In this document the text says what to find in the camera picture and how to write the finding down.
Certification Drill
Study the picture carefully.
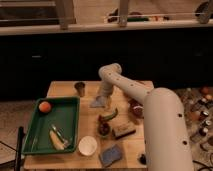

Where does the green plastic tray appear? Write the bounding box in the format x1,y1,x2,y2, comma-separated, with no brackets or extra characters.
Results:
22,97,80,155

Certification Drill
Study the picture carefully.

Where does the blue sponge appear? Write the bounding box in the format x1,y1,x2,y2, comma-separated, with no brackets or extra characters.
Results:
99,145,122,167

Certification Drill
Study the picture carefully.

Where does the wooden table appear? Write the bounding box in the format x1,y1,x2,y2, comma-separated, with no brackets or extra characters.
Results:
23,81,146,170

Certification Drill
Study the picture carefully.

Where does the orange fruit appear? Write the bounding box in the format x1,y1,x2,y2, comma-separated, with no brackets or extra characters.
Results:
38,101,51,113

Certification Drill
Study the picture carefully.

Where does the yellow banana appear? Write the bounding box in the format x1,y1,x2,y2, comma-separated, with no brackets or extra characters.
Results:
49,131,64,150

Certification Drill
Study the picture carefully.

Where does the brown block sponge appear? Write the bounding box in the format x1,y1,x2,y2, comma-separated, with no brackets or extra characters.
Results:
112,122,136,139

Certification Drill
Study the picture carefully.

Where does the grey-blue towel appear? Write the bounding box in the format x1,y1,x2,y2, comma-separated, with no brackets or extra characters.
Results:
90,96,107,108

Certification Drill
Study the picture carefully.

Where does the dark red bowl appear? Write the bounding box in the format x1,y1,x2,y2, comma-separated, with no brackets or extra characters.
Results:
129,99,143,118

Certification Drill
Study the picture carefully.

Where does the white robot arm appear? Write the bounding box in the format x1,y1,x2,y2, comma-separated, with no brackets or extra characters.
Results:
98,63,194,171

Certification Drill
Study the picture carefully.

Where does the white round lid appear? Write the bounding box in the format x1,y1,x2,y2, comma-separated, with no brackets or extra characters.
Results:
78,136,97,156

